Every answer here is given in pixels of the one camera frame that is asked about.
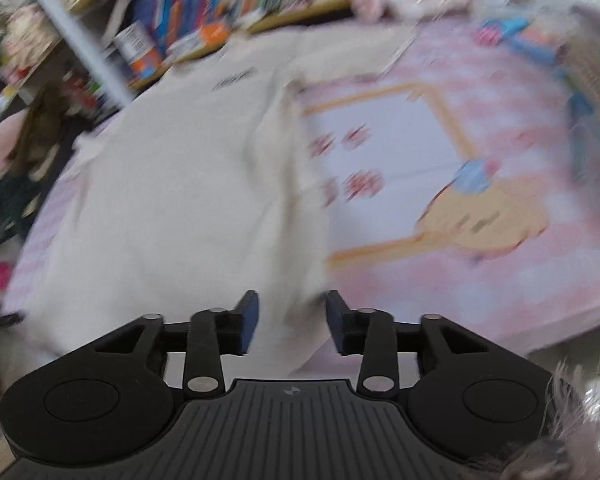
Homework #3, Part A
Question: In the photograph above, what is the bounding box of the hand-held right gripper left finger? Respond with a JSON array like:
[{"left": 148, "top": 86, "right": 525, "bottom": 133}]
[{"left": 94, "top": 290, "right": 260, "bottom": 397}]

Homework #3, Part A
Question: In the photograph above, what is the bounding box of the pink checked bed sheet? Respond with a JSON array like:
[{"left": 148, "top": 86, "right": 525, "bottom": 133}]
[{"left": 0, "top": 10, "right": 600, "bottom": 381}]

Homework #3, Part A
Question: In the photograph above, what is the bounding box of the white metal post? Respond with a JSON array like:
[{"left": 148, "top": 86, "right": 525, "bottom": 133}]
[{"left": 17, "top": 0, "right": 133, "bottom": 106}]

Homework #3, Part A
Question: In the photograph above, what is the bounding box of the printed tin can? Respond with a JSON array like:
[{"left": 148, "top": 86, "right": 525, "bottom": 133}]
[{"left": 114, "top": 21, "right": 165, "bottom": 81}]

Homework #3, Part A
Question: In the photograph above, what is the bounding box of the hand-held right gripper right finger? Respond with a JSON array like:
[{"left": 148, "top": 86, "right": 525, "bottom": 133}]
[{"left": 326, "top": 290, "right": 487, "bottom": 401}]

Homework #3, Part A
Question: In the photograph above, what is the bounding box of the orange and blue box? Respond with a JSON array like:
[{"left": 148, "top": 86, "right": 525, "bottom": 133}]
[{"left": 167, "top": 22, "right": 231, "bottom": 58}]

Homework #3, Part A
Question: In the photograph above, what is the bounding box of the wooden bookshelf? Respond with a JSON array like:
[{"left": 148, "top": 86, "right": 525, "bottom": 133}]
[{"left": 0, "top": 0, "right": 356, "bottom": 111}]

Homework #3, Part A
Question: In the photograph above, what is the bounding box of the dark clothing pile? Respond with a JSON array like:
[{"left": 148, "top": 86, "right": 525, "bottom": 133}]
[{"left": 0, "top": 85, "right": 81, "bottom": 251}]

